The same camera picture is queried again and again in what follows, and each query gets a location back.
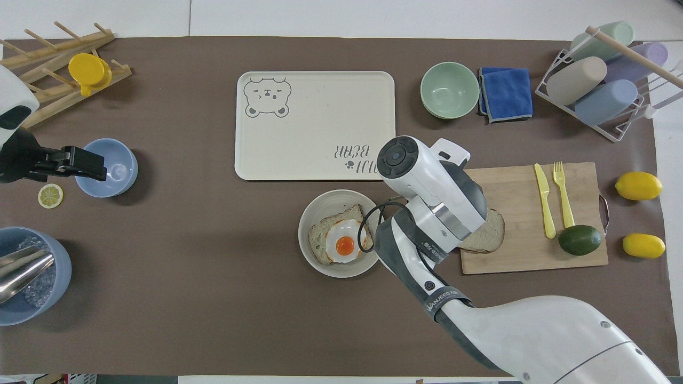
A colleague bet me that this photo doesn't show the clear ice cubes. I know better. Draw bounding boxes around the clear ice cubes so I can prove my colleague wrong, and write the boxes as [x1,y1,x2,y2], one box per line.
[16,237,57,309]

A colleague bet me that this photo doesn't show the lemon slice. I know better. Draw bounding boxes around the lemon slice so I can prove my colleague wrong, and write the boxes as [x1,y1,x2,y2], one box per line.
[37,183,64,209]

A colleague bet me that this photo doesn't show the wooden rod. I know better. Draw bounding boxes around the wooden rod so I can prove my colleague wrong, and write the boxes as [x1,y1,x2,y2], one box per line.
[585,25,683,90]

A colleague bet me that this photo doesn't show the yellow plastic cup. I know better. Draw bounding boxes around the yellow plastic cup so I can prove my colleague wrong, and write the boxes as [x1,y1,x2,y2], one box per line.
[68,52,113,97]

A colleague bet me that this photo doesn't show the blue ice bucket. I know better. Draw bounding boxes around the blue ice bucket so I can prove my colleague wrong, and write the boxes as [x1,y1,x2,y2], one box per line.
[0,227,72,326]

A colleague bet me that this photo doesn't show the green bowl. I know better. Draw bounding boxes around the green bowl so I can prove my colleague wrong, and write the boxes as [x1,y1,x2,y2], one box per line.
[419,61,480,119]

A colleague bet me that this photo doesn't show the cream tray with bear print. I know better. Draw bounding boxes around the cream tray with bear print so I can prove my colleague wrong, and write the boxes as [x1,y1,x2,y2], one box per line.
[234,70,396,181]

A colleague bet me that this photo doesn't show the metal scoop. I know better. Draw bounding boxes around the metal scoop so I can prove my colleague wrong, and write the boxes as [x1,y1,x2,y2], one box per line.
[0,246,55,305]

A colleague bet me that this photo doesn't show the wooden cutting board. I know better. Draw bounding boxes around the wooden cutting board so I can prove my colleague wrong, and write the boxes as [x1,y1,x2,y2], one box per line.
[459,162,610,275]

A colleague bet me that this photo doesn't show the plain bread slice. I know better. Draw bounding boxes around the plain bread slice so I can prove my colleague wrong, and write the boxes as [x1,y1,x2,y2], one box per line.
[458,207,506,254]

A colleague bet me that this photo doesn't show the blue cup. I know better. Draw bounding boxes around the blue cup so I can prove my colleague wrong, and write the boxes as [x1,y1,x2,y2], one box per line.
[574,79,639,126]

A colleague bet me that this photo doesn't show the light blue bowl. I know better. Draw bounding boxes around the light blue bowl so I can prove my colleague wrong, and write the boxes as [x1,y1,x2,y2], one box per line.
[75,138,139,198]

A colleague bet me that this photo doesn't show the fried egg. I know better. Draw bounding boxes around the fried egg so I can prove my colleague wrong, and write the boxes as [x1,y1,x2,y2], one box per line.
[325,218,366,263]

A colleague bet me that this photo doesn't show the black cable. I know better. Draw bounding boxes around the black cable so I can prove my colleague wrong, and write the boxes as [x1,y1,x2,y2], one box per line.
[357,197,407,254]

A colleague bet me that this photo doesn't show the yellow plastic knife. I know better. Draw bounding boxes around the yellow plastic knife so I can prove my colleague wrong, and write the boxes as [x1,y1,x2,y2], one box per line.
[534,163,557,239]

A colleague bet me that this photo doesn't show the beige cup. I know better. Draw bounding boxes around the beige cup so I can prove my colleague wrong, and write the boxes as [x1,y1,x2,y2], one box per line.
[546,56,608,106]

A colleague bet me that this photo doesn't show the white wire cup rack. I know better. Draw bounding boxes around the white wire cup rack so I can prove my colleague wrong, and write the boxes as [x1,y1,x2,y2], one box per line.
[535,32,683,143]

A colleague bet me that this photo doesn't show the green cup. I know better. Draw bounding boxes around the green cup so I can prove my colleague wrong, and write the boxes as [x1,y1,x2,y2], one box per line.
[569,21,635,62]

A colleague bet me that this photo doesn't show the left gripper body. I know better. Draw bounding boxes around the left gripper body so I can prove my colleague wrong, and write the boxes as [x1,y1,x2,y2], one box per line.
[0,128,52,183]

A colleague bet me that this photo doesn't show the blue cloth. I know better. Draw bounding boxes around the blue cloth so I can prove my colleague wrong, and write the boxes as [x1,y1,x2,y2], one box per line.
[478,66,534,124]

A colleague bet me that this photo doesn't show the green avocado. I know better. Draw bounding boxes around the green avocado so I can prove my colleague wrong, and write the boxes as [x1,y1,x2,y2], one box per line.
[558,224,603,256]

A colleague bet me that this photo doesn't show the yellow lemon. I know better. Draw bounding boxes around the yellow lemon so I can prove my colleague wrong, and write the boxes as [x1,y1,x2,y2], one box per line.
[622,233,666,260]
[615,171,663,202]

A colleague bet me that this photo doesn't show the purple cup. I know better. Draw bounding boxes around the purple cup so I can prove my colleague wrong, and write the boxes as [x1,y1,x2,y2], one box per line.
[605,41,669,84]

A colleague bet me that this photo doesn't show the wooden dish rack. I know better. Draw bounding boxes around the wooden dish rack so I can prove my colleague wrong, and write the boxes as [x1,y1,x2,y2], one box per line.
[0,21,133,129]

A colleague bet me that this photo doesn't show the bread slice under egg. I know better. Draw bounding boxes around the bread slice under egg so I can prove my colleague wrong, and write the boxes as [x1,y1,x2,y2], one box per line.
[308,203,375,266]

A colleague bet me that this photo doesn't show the yellow plastic fork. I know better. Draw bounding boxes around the yellow plastic fork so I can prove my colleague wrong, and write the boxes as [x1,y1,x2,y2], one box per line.
[552,161,576,229]

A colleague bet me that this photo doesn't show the white bowl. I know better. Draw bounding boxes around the white bowl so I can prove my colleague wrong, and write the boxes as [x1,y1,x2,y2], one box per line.
[298,189,383,279]

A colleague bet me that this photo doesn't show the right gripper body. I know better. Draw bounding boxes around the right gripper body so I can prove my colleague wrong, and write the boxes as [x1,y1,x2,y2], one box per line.
[444,161,488,242]

